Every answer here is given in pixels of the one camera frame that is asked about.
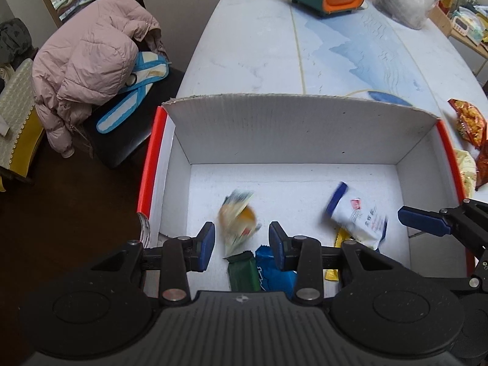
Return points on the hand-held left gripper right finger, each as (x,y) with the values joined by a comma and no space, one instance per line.
(276,246)

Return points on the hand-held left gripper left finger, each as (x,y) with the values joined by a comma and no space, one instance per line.
(207,246)

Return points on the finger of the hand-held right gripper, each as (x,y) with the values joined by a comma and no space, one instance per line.
(423,221)

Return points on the blue cookie snack packet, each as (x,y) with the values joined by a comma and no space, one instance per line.
(272,274)

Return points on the cream bun snack packet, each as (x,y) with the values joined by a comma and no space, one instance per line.
(238,217)

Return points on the green snack packet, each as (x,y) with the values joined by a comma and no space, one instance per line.
(242,274)

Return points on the yellow snack packet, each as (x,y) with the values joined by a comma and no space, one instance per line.
(331,274)

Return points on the white and blue snack packet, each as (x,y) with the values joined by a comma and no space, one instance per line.
(356,217)

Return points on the brown shiny snack bag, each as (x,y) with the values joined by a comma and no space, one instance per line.
(483,167)

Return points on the red popcorn snack bag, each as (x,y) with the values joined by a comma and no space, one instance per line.
(471,122)

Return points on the red cardboard box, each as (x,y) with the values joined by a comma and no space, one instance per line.
(289,133)

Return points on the black chair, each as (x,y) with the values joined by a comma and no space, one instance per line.
(125,141)

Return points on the blue and white bag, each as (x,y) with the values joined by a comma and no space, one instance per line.
(129,101)

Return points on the white wooden cabinet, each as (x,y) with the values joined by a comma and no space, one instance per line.
(467,51)

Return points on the soft tissue pack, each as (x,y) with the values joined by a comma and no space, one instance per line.
(476,26)

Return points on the white kitchen timer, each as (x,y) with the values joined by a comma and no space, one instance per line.
(460,23)

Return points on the pink puffer jacket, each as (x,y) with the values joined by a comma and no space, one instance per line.
(87,61)

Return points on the cream chair cover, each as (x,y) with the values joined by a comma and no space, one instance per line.
(17,114)

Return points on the dark clothes pile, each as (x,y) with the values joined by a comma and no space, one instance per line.
(15,36)

